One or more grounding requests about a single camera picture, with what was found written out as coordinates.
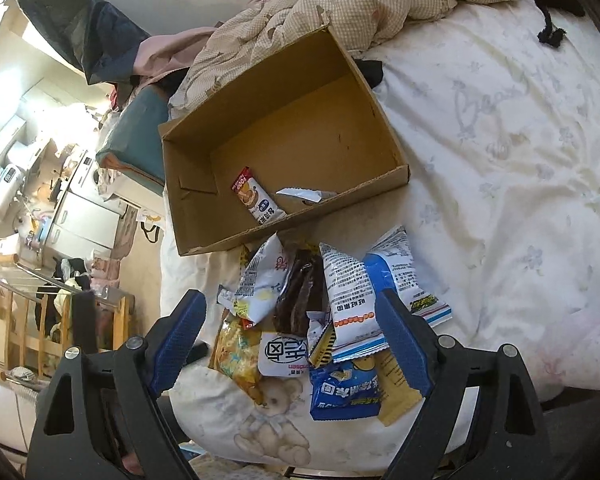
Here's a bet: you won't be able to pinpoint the white yellow snack bag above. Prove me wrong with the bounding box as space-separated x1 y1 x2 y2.
217 232 298 323

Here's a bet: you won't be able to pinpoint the black tasselled cord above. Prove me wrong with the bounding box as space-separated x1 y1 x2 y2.
537 0 566 50

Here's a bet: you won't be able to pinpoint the white snack bag blue band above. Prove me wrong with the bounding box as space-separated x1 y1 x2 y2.
362 225 453 328

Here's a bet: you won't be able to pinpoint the yellow black striped small packet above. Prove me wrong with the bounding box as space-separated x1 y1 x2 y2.
307 310 338 368

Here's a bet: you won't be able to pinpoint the tan orange snack packet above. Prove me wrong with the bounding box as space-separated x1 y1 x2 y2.
375 347 425 427

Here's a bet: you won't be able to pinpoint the white cabinets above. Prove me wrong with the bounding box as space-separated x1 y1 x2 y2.
45 145 123 261

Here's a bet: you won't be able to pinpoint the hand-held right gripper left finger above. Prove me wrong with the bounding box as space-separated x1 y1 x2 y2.
25 289 208 480

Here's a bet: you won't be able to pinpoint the white packet with orange dots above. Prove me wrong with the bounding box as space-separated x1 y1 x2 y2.
307 241 388 363

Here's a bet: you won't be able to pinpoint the brown cardboard box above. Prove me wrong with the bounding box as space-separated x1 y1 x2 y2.
158 25 412 257

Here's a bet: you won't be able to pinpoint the blue packet with yellow print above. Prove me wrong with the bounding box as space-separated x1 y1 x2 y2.
309 355 386 422

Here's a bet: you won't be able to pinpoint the pink cloth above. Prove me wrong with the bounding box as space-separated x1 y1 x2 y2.
132 25 221 86

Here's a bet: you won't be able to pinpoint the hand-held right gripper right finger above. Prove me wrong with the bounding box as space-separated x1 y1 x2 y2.
375 287 566 480

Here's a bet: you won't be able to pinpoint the white packet with black print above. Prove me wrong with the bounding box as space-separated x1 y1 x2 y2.
257 330 311 378

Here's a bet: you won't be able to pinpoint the white kitchen appliance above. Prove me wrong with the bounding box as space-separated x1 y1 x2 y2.
0 162 28 211

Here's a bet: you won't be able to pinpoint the beige checkered quilt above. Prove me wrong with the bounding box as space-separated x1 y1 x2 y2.
169 0 518 121

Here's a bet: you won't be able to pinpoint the torn white wrapper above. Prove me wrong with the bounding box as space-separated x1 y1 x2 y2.
276 186 338 206

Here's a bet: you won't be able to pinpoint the dark brown snack packet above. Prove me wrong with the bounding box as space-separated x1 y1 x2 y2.
272 245 331 338

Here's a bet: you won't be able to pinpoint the red white snack bar packet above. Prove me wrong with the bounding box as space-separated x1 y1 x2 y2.
231 167 287 226

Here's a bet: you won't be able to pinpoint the wooden drying rack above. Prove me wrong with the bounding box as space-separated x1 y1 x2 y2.
0 250 136 376

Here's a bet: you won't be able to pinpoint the teal cushion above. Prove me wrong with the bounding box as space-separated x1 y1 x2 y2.
96 82 173 196

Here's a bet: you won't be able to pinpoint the white printed bed sheet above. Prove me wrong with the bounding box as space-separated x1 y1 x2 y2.
160 0 600 476

